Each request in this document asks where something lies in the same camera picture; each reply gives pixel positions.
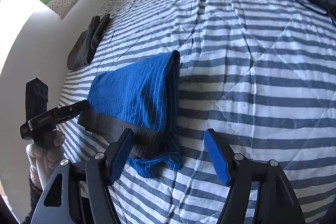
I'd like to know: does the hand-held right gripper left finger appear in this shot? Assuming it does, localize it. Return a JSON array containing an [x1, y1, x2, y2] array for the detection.
[[31, 128, 135, 224]]

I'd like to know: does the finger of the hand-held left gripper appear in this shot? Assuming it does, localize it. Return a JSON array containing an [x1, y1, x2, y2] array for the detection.
[[54, 100, 90, 123]]

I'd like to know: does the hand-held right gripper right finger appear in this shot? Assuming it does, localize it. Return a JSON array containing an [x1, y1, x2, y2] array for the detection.
[[204, 129, 306, 224]]

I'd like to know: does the blue striped garment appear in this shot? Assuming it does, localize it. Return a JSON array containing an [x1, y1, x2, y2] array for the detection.
[[77, 50, 182, 178]]

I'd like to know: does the person's left forearm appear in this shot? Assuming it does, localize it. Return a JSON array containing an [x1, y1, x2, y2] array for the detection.
[[25, 174, 44, 224]]

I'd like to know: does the person's left hand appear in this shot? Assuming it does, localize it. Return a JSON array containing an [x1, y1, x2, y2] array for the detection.
[[26, 131, 66, 191]]

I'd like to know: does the black folded garment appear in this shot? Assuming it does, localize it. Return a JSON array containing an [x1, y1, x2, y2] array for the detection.
[[67, 13, 111, 71]]

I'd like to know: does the blue white striped bed quilt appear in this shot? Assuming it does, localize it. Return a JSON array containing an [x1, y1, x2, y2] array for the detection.
[[56, 0, 336, 224]]

